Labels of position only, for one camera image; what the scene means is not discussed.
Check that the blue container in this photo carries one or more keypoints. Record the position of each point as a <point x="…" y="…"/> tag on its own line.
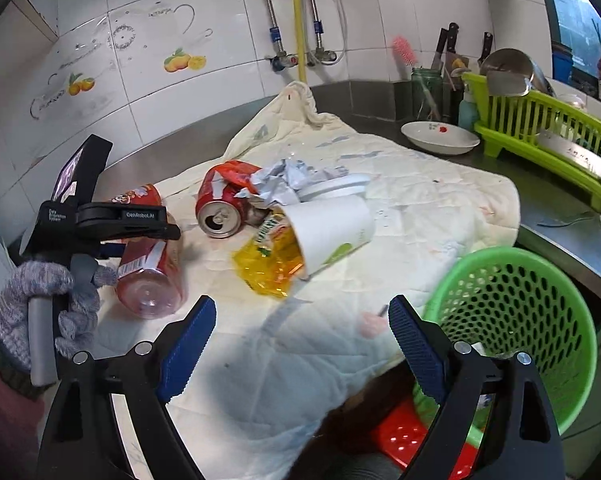
<point x="561" y="67"/>

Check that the pink brush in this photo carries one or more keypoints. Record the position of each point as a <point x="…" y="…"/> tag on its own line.
<point x="403" y="50"/>

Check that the red plastic basket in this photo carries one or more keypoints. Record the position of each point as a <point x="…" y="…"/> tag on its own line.
<point x="400" y="435"/>

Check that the yellow plastic bag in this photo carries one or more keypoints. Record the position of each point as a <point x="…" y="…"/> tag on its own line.
<point x="265" y="265"/>

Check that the white plastic lid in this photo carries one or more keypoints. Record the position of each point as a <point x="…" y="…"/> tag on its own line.
<point x="340" y="186"/>

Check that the red soda can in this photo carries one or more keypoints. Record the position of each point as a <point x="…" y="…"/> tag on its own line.
<point x="215" y="200"/>

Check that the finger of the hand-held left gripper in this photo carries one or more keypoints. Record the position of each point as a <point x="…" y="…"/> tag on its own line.
<point x="163" y="233"/>

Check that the crumpled white paper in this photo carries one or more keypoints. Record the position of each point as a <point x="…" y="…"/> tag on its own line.
<point x="290" y="175"/>

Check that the person's left hand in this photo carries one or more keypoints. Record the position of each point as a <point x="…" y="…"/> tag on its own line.
<point x="13" y="310"/>

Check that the red plastic bottle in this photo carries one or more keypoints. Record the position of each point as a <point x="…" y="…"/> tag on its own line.
<point x="150" y="280"/>

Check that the green dish rack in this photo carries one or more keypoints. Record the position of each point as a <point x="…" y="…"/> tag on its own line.
<point x="530" y="125"/>

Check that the cream quilted cloth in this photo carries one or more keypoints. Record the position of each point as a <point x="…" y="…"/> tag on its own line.
<point x="430" y="200"/>

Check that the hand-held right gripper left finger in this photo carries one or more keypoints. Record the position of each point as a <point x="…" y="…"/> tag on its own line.
<point x="190" y="347"/>

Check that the teal bottle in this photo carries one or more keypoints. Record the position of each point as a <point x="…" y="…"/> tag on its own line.
<point x="468" y="115"/>

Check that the metal water valve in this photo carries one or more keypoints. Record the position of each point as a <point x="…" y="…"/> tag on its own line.
<point x="283" y="61"/>
<point x="323" y="56"/>

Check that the person's left forearm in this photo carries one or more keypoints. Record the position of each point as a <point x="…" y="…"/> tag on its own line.
<point x="5" y="420"/>

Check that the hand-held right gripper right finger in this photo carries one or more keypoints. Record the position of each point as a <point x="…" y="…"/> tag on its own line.
<point x="415" y="347"/>

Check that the green plastic basket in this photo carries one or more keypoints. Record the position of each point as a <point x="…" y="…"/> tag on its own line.
<point x="505" y="300"/>

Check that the metal pot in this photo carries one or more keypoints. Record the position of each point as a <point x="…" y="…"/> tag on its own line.
<point x="510" y="67"/>

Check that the green glass jar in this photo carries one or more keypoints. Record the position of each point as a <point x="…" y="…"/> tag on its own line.
<point x="423" y="95"/>

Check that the metal spoon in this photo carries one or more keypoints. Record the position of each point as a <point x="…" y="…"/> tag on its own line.
<point x="575" y="220"/>

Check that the white paper cup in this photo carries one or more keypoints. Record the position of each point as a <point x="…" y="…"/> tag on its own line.
<point x="325" y="230"/>

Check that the white ceramic bowl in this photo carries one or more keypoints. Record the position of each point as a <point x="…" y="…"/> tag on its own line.
<point x="440" y="140"/>

